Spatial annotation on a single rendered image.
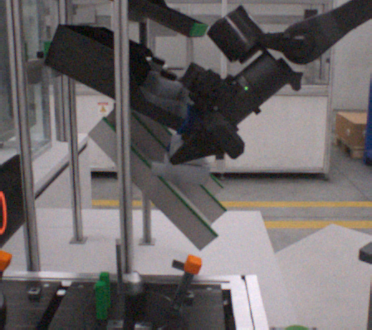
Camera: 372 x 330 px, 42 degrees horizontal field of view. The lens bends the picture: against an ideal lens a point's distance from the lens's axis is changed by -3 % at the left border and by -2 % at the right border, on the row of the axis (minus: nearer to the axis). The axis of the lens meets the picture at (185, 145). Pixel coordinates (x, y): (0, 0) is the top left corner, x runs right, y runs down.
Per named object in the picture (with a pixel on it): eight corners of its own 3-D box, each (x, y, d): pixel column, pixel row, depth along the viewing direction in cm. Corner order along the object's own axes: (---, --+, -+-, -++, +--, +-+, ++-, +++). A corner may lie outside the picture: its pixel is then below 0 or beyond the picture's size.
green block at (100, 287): (107, 314, 64) (105, 281, 63) (105, 320, 63) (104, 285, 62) (98, 314, 65) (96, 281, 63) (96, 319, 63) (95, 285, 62)
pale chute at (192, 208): (211, 224, 97) (227, 209, 96) (200, 252, 85) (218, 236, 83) (112, 120, 97) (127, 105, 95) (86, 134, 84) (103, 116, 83)
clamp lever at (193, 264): (182, 305, 66) (203, 258, 64) (181, 312, 64) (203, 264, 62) (157, 296, 66) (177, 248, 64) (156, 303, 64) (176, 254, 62)
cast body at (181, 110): (198, 125, 89) (214, 90, 87) (182, 122, 86) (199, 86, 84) (168, 104, 94) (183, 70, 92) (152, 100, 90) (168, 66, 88)
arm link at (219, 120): (248, 88, 81) (225, 60, 79) (283, 122, 63) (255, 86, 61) (209, 120, 82) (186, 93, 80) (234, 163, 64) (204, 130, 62)
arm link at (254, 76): (307, 83, 72) (267, 36, 73) (311, 80, 67) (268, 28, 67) (271, 113, 73) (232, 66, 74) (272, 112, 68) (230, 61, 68)
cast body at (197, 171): (203, 174, 77) (211, 131, 75) (207, 185, 73) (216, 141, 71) (149, 168, 76) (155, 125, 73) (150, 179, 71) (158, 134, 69)
